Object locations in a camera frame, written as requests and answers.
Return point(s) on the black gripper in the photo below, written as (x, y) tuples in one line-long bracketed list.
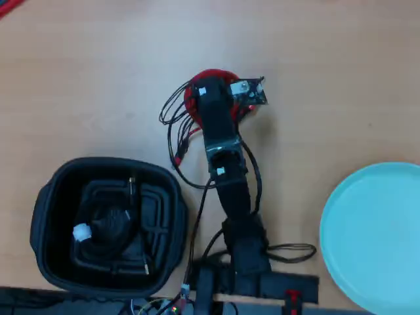
[(213, 95)]

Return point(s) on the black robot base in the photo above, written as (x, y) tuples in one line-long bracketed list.
[(295, 285)]

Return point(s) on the black square bowl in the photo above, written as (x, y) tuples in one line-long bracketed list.
[(59, 183)]

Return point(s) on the light blue plate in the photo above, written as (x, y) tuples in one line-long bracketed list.
[(377, 229)]

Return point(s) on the black flat device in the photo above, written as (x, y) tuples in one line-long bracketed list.
[(49, 302)]

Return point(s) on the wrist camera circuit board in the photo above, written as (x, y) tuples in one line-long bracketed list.
[(252, 93)]

